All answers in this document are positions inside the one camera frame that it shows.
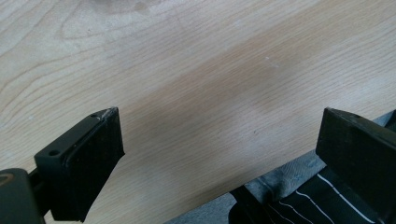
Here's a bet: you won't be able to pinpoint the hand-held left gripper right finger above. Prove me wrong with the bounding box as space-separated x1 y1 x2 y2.
315 106 396 222

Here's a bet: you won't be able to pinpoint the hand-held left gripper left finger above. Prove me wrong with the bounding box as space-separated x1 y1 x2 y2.
34 106 126 223

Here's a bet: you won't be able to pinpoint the grey cloth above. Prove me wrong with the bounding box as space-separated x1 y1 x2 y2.
164 109 396 224

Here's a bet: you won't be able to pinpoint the black white-striped cloth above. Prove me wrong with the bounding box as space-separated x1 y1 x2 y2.
228 167 387 224

